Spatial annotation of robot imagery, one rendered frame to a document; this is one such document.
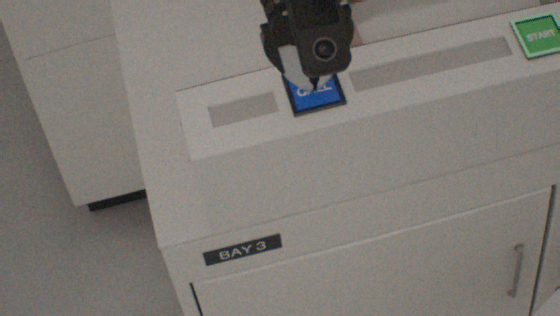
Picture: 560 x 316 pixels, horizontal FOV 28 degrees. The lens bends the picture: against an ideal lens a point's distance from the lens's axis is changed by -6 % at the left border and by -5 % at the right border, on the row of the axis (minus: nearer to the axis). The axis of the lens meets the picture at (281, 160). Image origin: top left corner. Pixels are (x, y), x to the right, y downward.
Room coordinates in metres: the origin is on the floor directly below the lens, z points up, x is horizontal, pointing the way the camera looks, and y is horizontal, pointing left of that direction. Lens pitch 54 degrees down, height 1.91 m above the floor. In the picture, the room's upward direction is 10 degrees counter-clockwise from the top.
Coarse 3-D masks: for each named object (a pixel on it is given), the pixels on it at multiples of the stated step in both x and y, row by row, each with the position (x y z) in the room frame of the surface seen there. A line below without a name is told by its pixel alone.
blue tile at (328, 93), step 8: (288, 80) 0.79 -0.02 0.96; (328, 80) 0.78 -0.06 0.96; (296, 88) 0.78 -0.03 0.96; (328, 88) 0.77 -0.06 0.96; (336, 88) 0.77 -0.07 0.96; (296, 96) 0.77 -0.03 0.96; (304, 96) 0.76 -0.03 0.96; (312, 96) 0.76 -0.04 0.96; (320, 96) 0.76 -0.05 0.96; (328, 96) 0.76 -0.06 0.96; (336, 96) 0.76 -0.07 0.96; (296, 104) 0.76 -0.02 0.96; (304, 104) 0.75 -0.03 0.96; (312, 104) 0.75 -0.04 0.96; (320, 104) 0.75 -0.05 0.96
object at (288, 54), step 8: (280, 48) 0.76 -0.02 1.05; (288, 48) 0.76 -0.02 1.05; (280, 56) 0.76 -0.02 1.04; (288, 56) 0.76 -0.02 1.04; (296, 56) 0.76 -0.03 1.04; (288, 64) 0.76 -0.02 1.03; (296, 64) 0.76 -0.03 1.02; (288, 72) 0.76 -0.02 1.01; (296, 72) 0.76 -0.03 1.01; (296, 80) 0.76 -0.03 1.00; (304, 80) 0.76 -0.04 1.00; (312, 80) 0.77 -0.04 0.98; (304, 88) 0.76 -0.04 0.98; (312, 88) 0.76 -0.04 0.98
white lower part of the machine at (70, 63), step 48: (0, 0) 1.31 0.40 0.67; (48, 0) 1.32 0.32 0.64; (96, 0) 1.32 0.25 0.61; (48, 48) 1.31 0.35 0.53; (96, 48) 1.32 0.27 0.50; (48, 96) 1.31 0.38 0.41; (96, 96) 1.32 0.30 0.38; (96, 144) 1.32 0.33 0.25; (96, 192) 1.31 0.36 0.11; (144, 192) 1.35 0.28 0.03
